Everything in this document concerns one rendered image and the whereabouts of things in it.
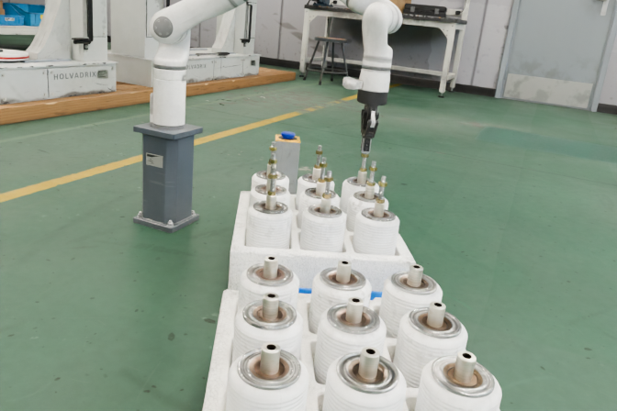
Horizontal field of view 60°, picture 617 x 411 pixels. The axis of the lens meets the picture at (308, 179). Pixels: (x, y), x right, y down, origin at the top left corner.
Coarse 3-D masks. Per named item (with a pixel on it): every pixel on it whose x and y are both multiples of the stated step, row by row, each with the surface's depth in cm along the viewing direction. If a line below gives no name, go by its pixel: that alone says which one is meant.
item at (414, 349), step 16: (400, 320) 78; (400, 336) 76; (416, 336) 74; (464, 336) 75; (400, 352) 76; (416, 352) 74; (432, 352) 73; (448, 352) 73; (400, 368) 76; (416, 368) 74; (416, 384) 75
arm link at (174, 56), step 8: (184, 40) 152; (160, 48) 154; (168, 48) 153; (176, 48) 153; (184, 48) 153; (160, 56) 150; (168, 56) 150; (176, 56) 151; (184, 56) 152; (160, 64) 149; (168, 64) 149; (176, 64) 149; (184, 64) 151
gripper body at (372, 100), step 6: (360, 90) 131; (360, 96) 131; (366, 96) 130; (372, 96) 129; (378, 96) 130; (384, 96) 130; (360, 102) 132; (366, 102) 130; (372, 102) 130; (378, 102) 130; (384, 102) 131; (366, 108) 133; (372, 108) 130; (366, 114) 132; (366, 120) 132
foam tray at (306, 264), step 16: (240, 208) 133; (240, 224) 123; (240, 240) 114; (352, 240) 124; (400, 240) 123; (240, 256) 110; (256, 256) 110; (288, 256) 111; (304, 256) 111; (320, 256) 111; (336, 256) 112; (352, 256) 112; (368, 256) 113; (384, 256) 114; (400, 256) 115; (240, 272) 111; (304, 272) 112; (368, 272) 113; (384, 272) 113
